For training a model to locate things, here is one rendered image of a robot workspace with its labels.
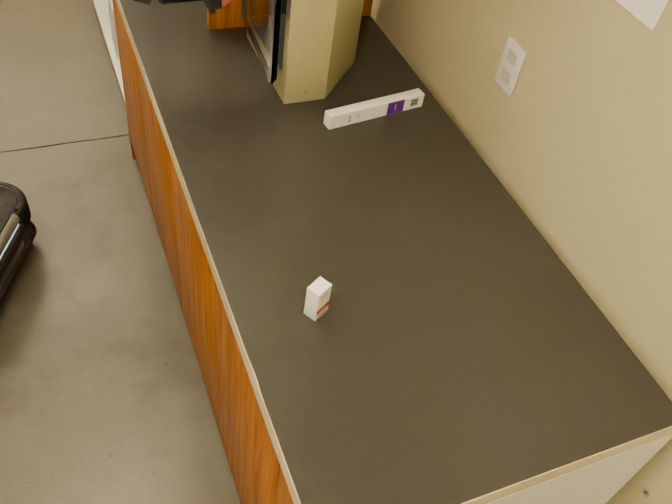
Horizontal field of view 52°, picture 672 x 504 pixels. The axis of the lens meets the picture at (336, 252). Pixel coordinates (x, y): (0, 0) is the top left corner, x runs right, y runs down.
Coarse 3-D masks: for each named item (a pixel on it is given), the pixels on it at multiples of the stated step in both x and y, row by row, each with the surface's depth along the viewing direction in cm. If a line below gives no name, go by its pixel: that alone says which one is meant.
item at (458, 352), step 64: (128, 0) 194; (192, 64) 177; (256, 64) 180; (384, 64) 188; (192, 128) 159; (256, 128) 162; (320, 128) 165; (384, 128) 168; (448, 128) 171; (192, 192) 145; (256, 192) 147; (320, 192) 150; (384, 192) 152; (448, 192) 155; (256, 256) 135; (320, 256) 137; (384, 256) 139; (448, 256) 141; (512, 256) 144; (256, 320) 125; (320, 320) 126; (384, 320) 128; (448, 320) 130; (512, 320) 132; (576, 320) 134; (256, 384) 116; (320, 384) 117; (384, 384) 119; (448, 384) 120; (512, 384) 122; (576, 384) 123; (640, 384) 125; (320, 448) 109; (384, 448) 110; (448, 448) 112; (512, 448) 113; (576, 448) 115
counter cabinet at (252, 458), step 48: (144, 96) 207; (144, 144) 234; (192, 240) 173; (192, 288) 191; (192, 336) 214; (240, 384) 148; (240, 432) 162; (240, 480) 178; (576, 480) 122; (624, 480) 137
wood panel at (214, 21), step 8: (232, 0) 185; (240, 0) 186; (368, 0) 201; (224, 8) 186; (232, 8) 187; (240, 8) 188; (368, 8) 203; (208, 16) 187; (216, 16) 187; (224, 16) 188; (232, 16) 188; (240, 16) 189; (208, 24) 189; (216, 24) 188; (224, 24) 189; (232, 24) 190; (240, 24) 191
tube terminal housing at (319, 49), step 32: (320, 0) 152; (352, 0) 164; (288, 32) 156; (320, 32) 158; (352, 32) 174; (288, 64) 162; (320, 64) 165; (352, 64) 185; (288, 96) 168; (320, 96) 172
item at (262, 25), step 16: (256, 0) 166; (272, 0) 152; (256, 16) 169; (272, 16) 154; (256, 32) 171; (272, 32) 156; (256, 48) 174; (272, 48) 158; (272, 64) 161; (272, 80) 164
